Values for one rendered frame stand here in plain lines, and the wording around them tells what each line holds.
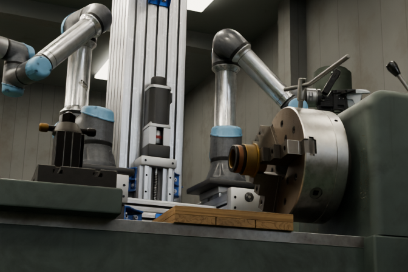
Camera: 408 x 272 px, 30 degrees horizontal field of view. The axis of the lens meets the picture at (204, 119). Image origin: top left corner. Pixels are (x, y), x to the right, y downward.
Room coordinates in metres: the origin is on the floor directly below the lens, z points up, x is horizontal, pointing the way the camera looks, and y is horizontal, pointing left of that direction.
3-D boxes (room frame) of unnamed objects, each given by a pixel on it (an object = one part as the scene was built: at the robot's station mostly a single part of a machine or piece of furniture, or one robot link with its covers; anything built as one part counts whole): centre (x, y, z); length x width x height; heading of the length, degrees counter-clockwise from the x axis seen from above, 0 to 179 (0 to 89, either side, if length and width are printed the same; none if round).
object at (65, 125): (1.95, 0.36, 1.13); 0.08 x 0.08 x 0.03
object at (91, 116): (2.55, 0.38, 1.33); 0.13 x 0.12 x 0.14; 44
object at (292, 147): (1.94, -0.22, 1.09); 0.12 x 0.11 x 0.05; 17
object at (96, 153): (2.55, 0.37, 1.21); 0.15 x 0.15 x 0.10
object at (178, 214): (1.98, -0.03, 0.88); 0.36 x 0.30 x 0.04; 17
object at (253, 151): (2.01, -0.12, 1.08); 0.09 x 0.09 x 0.09; 17
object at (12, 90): (2.45, 0.64, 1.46); 0.11 x 0.08 x 0.11; 44
